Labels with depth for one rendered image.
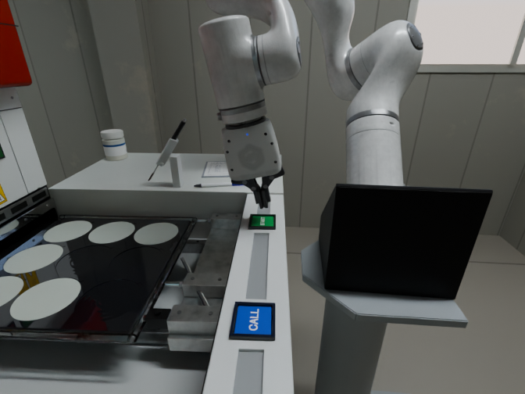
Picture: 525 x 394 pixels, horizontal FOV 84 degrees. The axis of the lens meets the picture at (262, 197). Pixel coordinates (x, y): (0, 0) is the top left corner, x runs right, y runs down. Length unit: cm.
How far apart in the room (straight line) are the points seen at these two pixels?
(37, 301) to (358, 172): 64
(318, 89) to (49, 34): 191
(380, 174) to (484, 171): 211
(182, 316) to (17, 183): 55
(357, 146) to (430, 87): 173
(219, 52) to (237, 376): 44
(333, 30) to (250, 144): 40
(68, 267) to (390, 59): 80
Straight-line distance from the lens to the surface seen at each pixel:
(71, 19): 265
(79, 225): 86
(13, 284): 71
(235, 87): 50
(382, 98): 73
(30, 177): 92
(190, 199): 79
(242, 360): 38
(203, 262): 65
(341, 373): 93
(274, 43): 50
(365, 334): 81
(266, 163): 54
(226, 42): 50
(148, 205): 84
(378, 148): 67
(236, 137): 53
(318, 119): 222
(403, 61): 77
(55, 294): 65
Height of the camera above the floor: 126
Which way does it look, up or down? 24 degrees down
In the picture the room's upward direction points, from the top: straight up
